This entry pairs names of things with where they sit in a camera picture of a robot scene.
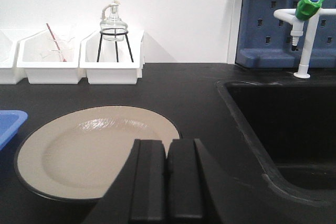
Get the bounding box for black wire tripod stand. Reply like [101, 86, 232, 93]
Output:
[96, 28, 134, 63]

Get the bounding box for white lab faucet green knobs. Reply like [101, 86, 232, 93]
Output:
[274, 0, 335, 79]

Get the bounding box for black lab sink basin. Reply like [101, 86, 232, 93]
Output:
[216, 81, 335, 206]

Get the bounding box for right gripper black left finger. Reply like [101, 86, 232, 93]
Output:
[84, 140, 166, 223]

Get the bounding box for red striped glass rod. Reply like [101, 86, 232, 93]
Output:
[46, 23, 66, 62]

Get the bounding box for blue plastic tray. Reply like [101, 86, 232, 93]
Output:
[1, 110, 28, 150]

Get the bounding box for white bin with tripod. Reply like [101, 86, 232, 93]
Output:
[79, 30, 145, 84]

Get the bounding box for empty white bin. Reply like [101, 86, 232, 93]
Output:
[1, 29, 22, 84]

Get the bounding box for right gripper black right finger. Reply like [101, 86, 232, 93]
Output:
[168, 139, 278, 223]

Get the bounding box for blue pegboard drying rack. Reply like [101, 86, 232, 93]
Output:
[235, 0, 335, 68]

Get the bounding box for glass alcohol lamp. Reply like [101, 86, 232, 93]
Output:
[100, 0, 128, 42]

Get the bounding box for beige plate with black rim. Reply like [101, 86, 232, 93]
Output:
[15, 105, 181, 201]

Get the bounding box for white bin with glassware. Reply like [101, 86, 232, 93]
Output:
[17, 30, 84, 84]

